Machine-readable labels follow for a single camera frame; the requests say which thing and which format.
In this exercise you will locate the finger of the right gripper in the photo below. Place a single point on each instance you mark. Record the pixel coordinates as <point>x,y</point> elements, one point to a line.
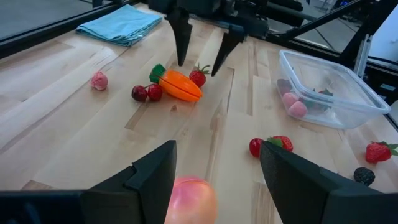
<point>230,40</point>
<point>183,34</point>

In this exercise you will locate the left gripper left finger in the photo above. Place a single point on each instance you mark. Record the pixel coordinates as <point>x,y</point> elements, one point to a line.
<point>140,193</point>

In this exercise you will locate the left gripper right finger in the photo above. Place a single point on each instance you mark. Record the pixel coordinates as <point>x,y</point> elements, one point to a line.
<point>304,193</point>

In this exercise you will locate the red toy strawberry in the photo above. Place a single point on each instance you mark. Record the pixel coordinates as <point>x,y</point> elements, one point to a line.
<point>377,152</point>
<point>325,92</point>
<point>198,78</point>
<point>284,143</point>

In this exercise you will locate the toy peach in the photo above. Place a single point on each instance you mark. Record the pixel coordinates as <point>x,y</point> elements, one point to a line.
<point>191,202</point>

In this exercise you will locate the orange toy carrot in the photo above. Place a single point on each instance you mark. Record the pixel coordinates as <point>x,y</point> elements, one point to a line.
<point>180,87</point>

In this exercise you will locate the black toy blackberry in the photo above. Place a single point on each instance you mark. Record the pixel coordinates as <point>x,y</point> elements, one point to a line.
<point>364,176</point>

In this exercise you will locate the dark red toy cherry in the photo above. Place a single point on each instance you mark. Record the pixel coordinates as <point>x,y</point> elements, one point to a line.
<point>284,86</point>
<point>139,94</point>
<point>255,147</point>
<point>155,92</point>

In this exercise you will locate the pink toy raspberry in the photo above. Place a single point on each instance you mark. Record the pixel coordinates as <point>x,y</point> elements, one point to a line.
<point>289,99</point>
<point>99,81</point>
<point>298,109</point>

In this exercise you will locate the clear plastic tupperware container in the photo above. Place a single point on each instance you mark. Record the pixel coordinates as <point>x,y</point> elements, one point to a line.
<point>342,102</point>

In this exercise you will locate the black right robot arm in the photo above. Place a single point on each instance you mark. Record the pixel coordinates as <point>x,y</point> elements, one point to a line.
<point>286,14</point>

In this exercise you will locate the folded light blue cloth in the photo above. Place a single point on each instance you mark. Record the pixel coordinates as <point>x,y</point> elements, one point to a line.
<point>121,25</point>

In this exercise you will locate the silver aluminium upright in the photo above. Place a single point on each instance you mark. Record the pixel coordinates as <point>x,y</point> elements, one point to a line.
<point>362,56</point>

